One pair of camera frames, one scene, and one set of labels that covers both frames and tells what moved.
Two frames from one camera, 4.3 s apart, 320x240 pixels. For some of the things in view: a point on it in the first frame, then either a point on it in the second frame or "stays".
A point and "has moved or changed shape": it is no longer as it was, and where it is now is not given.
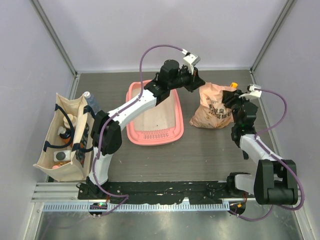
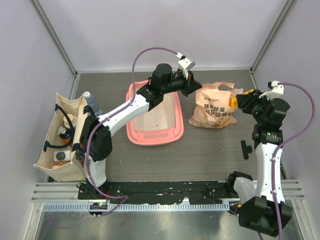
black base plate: (158, 192) stays
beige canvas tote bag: (66, 151) stays
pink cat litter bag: (211, 112) stays
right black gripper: (229, 97) to (244, 100)
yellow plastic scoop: (234, 85) has moved or changed shape
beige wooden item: (73, 119) stays
